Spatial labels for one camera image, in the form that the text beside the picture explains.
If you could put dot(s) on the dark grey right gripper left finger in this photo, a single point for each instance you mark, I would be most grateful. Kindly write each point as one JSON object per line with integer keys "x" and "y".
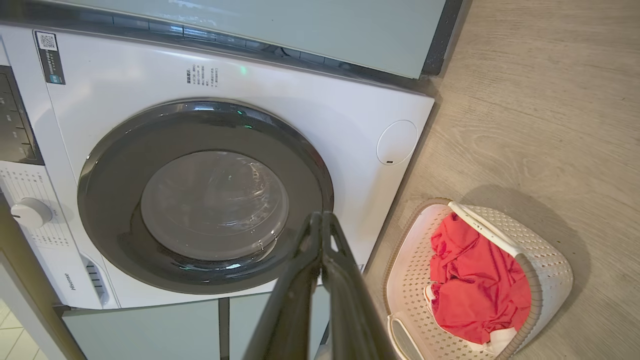
{"x": 292, "y": 305}

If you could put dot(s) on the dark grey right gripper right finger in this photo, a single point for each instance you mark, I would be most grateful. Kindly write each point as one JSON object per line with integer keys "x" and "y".
{"x": 352, "y": 315}

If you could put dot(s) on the white perforated laundry basket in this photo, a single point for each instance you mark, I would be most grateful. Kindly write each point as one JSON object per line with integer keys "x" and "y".
{"x": 545, "y": 265}

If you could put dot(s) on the red garment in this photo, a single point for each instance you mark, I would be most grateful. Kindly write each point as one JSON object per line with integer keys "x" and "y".
{"x": 480, "y": 285}

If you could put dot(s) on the round white filter cover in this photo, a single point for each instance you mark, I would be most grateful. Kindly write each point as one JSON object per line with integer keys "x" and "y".
{"x": 397, "y": 142}

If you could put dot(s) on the dark grey round washer door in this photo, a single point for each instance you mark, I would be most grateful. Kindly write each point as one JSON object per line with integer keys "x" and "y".
{"x": 110, "y": 200}

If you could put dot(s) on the white washer control knob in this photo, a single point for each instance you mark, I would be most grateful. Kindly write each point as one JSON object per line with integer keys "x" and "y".
{"x": 31, "y": 213}

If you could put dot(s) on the white front-load washing machine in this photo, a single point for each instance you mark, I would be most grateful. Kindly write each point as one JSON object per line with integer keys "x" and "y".
{"x": 125, "y": 80}

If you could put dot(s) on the dark cabinet edge strip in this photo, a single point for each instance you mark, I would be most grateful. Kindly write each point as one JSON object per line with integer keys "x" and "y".
{"x": 442, "y": 35}

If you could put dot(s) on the black washer control panel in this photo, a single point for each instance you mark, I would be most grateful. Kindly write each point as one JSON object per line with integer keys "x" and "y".
{"x": 15, "y": 125}

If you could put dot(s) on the black QR code sticker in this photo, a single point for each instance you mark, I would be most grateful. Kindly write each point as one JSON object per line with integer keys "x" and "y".
{"x": 50, "y": 57}

